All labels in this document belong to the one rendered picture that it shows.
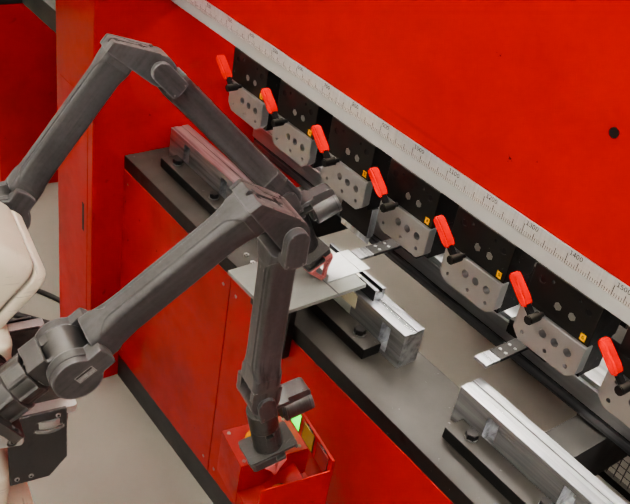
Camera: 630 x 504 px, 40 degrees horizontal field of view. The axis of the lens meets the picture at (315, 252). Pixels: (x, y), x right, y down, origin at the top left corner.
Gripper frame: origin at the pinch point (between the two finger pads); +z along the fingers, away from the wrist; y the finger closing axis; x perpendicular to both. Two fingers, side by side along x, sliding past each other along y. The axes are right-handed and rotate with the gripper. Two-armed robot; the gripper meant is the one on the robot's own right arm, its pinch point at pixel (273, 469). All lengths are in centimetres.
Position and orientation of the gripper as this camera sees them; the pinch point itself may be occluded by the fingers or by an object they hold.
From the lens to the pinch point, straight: 181.5
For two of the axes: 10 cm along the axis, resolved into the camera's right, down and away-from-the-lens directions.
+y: 8.9, -3.6, 2.9
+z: 0.9, 7.5, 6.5
